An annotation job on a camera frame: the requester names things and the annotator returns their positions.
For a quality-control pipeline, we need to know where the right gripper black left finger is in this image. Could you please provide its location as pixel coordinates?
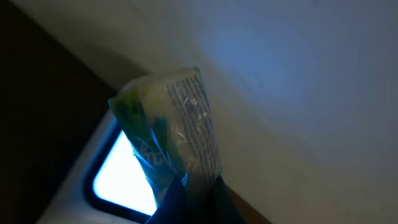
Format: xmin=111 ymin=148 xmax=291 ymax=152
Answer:
xmin=145 ymin=177 xmax=187 ymax=224

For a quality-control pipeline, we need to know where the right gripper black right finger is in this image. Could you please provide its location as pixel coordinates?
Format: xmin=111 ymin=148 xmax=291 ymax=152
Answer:
xmin=211 ymin=175 xmax=246 ymax=224

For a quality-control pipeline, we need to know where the white barcode scanner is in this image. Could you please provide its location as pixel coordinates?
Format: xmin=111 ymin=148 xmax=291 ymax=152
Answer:
xmin=38 ymin=111 xmax=156 ymax=224

